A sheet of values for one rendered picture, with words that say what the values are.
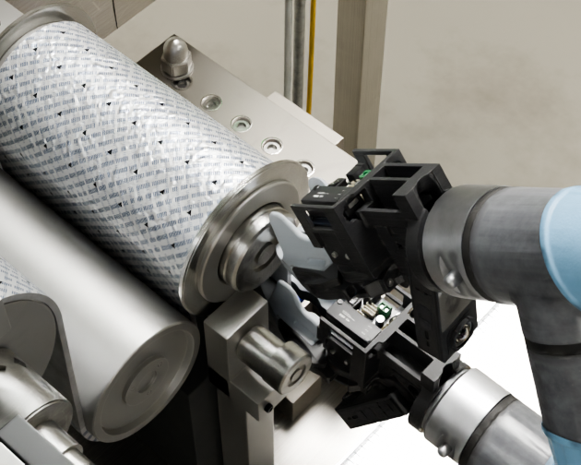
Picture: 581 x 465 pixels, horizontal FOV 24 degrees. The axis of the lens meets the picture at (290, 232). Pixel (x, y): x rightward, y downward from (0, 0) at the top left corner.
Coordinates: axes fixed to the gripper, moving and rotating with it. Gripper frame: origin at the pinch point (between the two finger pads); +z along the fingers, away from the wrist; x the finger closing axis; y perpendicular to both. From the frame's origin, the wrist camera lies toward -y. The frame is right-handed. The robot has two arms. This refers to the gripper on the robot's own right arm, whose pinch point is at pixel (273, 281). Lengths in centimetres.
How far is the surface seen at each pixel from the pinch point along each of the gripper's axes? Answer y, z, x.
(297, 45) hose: -44, 46, -55
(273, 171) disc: 22.1, -3.1, 3.0
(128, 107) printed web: 22.3, 9.7, 6.1
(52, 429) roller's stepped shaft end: 25.8, -8.8, 30.3
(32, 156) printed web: 16.9, 15.4, 12.3
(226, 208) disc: 22.4, -3.1, 8.2
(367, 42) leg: -57, 46, -72
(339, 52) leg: -62, 51, -71
